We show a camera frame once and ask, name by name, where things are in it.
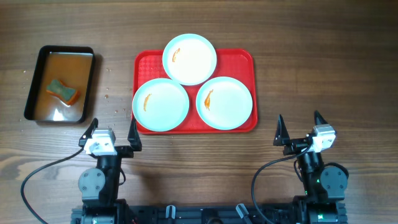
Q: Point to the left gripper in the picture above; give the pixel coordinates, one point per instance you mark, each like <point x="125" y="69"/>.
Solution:
<point x="125" y="152"/>

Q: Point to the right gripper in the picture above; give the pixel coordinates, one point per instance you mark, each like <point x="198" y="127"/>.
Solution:
<point x="282" y="138"/>

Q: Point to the white plate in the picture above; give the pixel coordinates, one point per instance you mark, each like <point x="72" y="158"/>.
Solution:
<point x="224" y="103"/>
<point x="160" y="105"/>
<point x="189" y="59"/>

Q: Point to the orange green sponge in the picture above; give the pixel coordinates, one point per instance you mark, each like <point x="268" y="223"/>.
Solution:
<point x="64" y="93"/>

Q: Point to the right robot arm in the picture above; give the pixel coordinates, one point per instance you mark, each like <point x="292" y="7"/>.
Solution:
<point x="324" y="184"/>

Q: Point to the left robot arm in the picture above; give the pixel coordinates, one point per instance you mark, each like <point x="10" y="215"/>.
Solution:
<point x="99" y="185"/>

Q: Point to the black water basin tray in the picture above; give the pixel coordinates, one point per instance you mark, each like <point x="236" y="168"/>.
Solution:
<point x="72" y="65"/>

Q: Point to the red plastic tray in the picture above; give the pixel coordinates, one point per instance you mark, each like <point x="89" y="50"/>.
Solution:
<point x="234" y="63"/>

